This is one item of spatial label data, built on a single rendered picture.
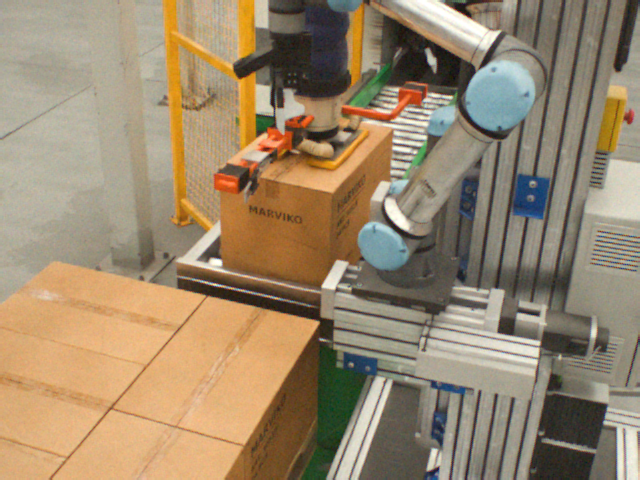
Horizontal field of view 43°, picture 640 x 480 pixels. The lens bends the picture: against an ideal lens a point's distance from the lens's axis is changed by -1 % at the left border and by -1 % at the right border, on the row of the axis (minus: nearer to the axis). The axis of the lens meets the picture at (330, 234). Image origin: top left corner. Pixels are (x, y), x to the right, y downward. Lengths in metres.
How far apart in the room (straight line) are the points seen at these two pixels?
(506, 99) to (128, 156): 2.40
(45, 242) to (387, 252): 2.80
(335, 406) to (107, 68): 1.65
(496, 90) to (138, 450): 1.30
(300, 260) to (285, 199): 0.22
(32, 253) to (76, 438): 2.04
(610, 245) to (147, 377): 1.32
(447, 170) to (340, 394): 1.72
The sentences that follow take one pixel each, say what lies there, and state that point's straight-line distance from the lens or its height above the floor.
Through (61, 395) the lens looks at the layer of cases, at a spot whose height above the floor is 0.54.
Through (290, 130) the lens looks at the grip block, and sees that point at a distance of 2.60.
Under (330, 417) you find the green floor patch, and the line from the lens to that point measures 3.12.
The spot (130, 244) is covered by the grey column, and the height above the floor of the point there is 0.15.
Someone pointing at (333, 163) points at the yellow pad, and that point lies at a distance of 2.69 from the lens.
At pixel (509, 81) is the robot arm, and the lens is 1.52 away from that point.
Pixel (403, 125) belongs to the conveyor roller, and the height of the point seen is 0.55.
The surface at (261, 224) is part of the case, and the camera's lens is 2.71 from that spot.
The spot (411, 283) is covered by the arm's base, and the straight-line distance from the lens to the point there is 1.92.
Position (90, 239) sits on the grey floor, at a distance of 4.29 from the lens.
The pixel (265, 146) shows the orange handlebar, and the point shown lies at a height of 1.09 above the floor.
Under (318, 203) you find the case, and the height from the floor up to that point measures 0.90.
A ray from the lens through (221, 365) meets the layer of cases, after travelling 2.48.
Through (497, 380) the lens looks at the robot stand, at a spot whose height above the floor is 0.92.
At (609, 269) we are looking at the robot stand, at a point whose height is 1.10.
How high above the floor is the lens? 2.08
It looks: 29 degrees down
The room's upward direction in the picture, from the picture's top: 2 degrees clockwise
